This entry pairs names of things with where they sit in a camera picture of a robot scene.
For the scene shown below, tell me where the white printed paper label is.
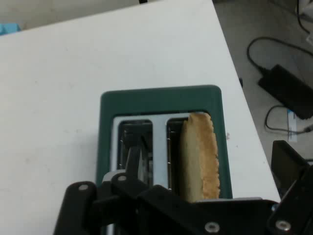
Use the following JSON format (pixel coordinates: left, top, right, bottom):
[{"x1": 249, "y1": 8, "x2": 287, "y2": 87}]
[{"x1": 287, "y1": 109, "x2": 298, "y2": 142}]

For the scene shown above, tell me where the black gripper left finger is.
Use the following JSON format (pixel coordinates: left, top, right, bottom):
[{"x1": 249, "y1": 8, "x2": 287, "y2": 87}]
[{"x1": 53, "y1": 136, "x2": 152, "y2": 235}]

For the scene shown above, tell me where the dark green two-slot toaster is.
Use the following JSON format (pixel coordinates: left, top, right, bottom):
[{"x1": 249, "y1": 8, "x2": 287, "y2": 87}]
[{"x1": 96, "y1": 85, "x2": 233, "y2": 235}]

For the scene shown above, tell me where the thin black floor cable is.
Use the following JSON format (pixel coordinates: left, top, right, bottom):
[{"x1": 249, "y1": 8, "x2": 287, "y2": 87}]
[{"x1": 296, "y1": 0, "x2": 311, "y2": 34}]

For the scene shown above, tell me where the light cyan foam mat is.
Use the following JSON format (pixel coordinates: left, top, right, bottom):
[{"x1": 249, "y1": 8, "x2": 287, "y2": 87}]
[{"x1": 0, "y1": 23, "x2": 20, "y2": 37}]

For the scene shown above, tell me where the black power adapter brick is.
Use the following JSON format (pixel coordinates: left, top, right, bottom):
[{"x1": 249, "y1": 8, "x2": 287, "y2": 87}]
[{"x1": 258, "y1": 64, "x2": 313, "y2": 120}]

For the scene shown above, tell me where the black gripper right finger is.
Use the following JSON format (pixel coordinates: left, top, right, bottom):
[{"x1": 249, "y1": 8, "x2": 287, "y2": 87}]
[{"x1": 266, "y1": 140, "x2": 313, "y2": 235}]

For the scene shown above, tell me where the toasted bread slice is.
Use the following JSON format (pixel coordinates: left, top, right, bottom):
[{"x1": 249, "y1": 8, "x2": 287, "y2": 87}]
[{"x1": 179, "y1": 112, "x2": 220, "y2": 203}]

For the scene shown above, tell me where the black adapter output cable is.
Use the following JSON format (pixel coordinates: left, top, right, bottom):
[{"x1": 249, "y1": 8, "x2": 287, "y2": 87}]
[{"x1": 246, "y1": 36, "x2": 313, "y2": 72}]

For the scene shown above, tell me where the black adapter mains cable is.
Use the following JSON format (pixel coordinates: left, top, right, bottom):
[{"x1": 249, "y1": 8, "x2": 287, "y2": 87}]
[{"x1": 265, "y1": 105, "x2": 313, "y2": 135}]

